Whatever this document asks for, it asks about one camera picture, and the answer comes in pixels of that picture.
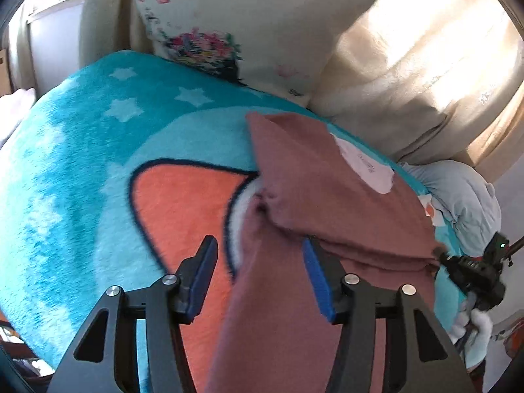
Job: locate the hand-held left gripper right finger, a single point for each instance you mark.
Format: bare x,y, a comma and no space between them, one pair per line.
317,274

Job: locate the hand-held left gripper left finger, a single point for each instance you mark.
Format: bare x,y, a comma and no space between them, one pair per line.
202,278

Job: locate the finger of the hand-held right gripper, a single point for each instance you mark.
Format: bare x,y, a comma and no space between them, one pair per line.
441,257

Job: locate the mauve brown small garment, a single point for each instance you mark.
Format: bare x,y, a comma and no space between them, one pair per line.
327,196

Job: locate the person's right hand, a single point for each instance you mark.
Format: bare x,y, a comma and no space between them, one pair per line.
477,325

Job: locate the light blue plush cushion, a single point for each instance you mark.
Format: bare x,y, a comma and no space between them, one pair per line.
462,196

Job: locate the blue star-printed fleece blanket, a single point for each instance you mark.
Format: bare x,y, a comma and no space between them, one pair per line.
82,172

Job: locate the beige curtain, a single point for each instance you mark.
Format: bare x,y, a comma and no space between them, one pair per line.
409,82

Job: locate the pale pink cloth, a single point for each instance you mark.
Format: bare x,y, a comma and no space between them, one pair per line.
14,110

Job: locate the floral white pillow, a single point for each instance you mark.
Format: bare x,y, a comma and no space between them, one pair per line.
254,16

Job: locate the white cabinet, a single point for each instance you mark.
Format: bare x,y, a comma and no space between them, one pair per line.
57,45

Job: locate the beige padded headboard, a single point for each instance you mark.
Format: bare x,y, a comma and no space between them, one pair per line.
102,12

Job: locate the cardboard box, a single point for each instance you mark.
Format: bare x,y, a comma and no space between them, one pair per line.
4,71

